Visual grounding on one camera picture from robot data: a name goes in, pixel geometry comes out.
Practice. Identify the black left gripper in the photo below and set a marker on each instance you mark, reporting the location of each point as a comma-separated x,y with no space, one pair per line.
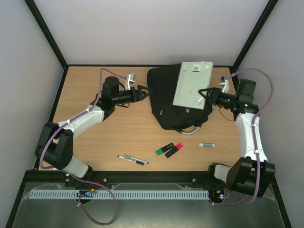
141,96

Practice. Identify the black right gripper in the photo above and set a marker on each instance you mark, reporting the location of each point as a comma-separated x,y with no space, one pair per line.
213,96

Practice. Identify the black student bag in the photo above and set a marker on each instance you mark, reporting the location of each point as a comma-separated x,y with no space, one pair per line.
162,84

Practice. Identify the grey notebook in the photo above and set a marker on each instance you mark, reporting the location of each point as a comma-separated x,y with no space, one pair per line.
192,77

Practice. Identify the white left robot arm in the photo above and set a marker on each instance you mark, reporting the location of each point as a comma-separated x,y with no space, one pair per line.
55,145

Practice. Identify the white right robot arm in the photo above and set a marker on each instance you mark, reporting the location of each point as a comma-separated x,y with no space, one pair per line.
252,173

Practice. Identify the glue stick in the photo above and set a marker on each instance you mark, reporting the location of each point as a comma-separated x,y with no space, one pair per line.
206,145

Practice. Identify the pink highlighter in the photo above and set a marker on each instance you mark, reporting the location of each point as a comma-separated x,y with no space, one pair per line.
173,150

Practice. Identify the green highlighter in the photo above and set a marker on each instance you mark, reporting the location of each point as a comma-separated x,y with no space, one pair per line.
164,149

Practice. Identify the blue whiteboard marker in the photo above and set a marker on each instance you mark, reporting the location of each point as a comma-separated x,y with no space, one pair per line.
131,160

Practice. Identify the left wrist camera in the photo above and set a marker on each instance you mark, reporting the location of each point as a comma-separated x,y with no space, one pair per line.
130,79

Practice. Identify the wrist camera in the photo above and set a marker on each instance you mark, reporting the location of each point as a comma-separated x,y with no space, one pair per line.
224,83
130,79

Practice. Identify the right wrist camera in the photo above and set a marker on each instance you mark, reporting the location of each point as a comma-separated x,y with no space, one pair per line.
224,83

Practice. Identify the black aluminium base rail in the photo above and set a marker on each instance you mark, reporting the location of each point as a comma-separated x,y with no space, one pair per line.
195,179

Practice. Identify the grey slotted cable duct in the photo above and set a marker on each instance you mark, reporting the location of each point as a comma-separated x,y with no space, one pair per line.
121,194

